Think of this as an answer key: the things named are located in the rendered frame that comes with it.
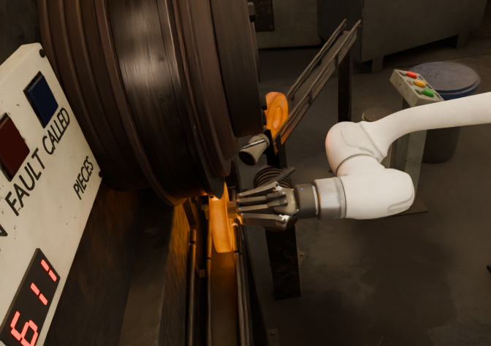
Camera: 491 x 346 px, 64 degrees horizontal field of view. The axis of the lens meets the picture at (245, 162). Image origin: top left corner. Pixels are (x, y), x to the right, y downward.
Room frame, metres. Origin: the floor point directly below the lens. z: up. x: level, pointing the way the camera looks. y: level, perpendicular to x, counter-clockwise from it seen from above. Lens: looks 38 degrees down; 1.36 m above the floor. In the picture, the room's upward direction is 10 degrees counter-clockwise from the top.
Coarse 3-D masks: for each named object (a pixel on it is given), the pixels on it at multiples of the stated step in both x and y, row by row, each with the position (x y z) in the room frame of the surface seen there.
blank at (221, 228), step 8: (224, 184) 0.64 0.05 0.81; (224, 192) 0.61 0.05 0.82; (216, 200) 0.59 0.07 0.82; (224, 200) 0.59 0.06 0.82; (216, 208) 0.58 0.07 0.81; (224, 208) 0.57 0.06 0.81; (216, 216) 0.56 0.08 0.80; (224, 216) 0.56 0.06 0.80; (216, 224) 0.55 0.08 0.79; (224, 224) 0.55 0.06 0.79; (216, 232) 0.55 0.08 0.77; (224, 232) 0.54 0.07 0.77; (216, 240) 0.54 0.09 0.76; (224, 240) 0.54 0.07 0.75; (232, 240) 0.61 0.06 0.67; (216, 248) 0.54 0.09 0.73; (224, 248) 0.54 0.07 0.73
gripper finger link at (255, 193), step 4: (272, 184) 0.67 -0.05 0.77; (276, 184) 0.66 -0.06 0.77; (256, 188) 0.66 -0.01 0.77; (260, 188) 0.66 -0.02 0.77; (264, 188) 0.65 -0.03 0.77; (268, 188) 0.65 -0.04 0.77; (272, 188) 0.65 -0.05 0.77; (244, 192) 0.65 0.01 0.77; (248, 192) 0.65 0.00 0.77; (252, 192) 0.65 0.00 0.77; (256, 192) 0.65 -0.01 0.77; (260, 192) 0.65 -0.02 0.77; (264, 192) 0.65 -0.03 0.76; (268, 192) 0.65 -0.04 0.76; (240, 196) 0.64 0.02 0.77; (244, 196) 0.64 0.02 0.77; (248, 196) 0.65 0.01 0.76; (252, 196) 0.64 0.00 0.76; (256, 196) 0.65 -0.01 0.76
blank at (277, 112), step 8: (272, 96) 1.04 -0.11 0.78; (280, 96) 1.06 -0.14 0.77; (272, 104) 1.02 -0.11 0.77; (280, 104) 1.06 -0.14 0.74; (272, 112) 1.01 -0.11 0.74; (280, 112) 1.07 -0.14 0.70; (272, 120) 1.01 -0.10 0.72; (280, 120) 1.06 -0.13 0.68; (272, 128) 1.00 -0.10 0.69; (272, 136) 1.00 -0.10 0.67
